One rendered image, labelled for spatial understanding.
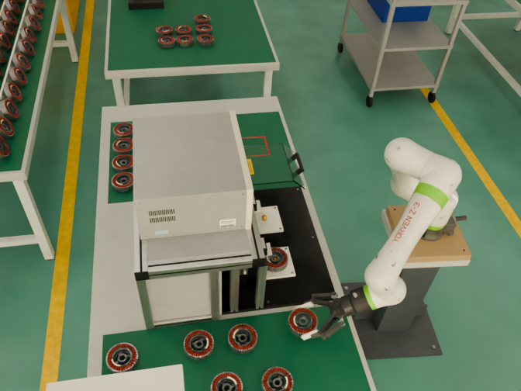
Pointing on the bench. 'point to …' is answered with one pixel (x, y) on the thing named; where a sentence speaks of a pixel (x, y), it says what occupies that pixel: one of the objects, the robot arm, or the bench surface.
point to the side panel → (180, 299)
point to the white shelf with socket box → (127, 381)
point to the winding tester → (190, 175)
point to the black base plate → (319, 282)
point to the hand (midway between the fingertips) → (303, 321)
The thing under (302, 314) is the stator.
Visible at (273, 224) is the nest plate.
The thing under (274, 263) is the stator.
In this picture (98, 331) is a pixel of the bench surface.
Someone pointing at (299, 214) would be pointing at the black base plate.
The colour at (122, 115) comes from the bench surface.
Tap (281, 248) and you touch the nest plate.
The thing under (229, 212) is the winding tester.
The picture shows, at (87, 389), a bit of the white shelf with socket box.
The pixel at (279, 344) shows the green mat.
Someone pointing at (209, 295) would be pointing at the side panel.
